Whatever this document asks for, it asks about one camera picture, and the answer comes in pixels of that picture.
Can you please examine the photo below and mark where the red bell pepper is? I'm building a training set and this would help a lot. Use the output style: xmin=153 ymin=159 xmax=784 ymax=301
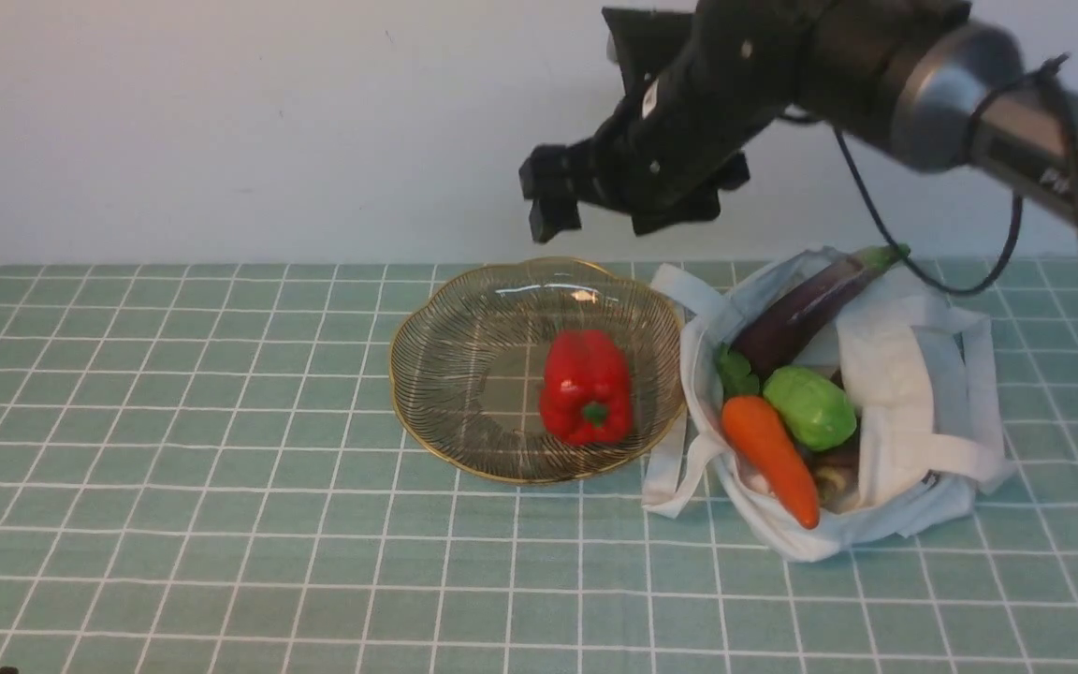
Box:
xmin=539 ymin=330 xmax=633 ymax=448

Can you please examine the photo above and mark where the purple eggplant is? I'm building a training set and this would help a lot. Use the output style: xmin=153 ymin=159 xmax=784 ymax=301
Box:
xmin=730 ymin=246 xmax=911 ymax=380

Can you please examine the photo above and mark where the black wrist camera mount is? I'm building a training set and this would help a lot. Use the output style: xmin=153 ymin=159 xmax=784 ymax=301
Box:
xmin=602 ymin=6 xmax=692 ymax=95

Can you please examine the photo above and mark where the brown mushroom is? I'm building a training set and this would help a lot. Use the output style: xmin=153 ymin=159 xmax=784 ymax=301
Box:
xmin=805 ymin=431 xmax=861 ymax=512

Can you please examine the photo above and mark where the orange carrot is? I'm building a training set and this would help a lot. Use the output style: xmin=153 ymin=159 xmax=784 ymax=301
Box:
xmin=721 ymin=394 xmax=821 ymax=529

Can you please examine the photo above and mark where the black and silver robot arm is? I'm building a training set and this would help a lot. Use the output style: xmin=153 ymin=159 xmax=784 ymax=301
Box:
xmin=520 ymin=1 xmax=1075 ymax=243

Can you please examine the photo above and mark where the dark green leafy vegetable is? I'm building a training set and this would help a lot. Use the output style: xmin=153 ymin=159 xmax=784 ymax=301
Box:
xmin=714 ymin=345 xmax=761 ymax=401

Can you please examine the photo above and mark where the light green vegetable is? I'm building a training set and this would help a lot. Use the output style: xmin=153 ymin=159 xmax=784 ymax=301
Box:
xmin=762 ymin=364 xmax=857 ymax=452

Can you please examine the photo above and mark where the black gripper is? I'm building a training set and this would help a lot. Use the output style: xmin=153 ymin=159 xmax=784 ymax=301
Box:
xmin=519 ymin=1 xmax=835 ymax=244

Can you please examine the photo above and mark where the gold-rimmed glass bowl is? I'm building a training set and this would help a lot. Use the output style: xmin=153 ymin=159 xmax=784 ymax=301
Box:
xmin=388 ymin=257 xmax=685 ymax=485

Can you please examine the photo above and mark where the white cloth tote bag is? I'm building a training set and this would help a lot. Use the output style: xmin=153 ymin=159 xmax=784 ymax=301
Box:
xmin=642 ymin=247 xmax=1014 ymax=563

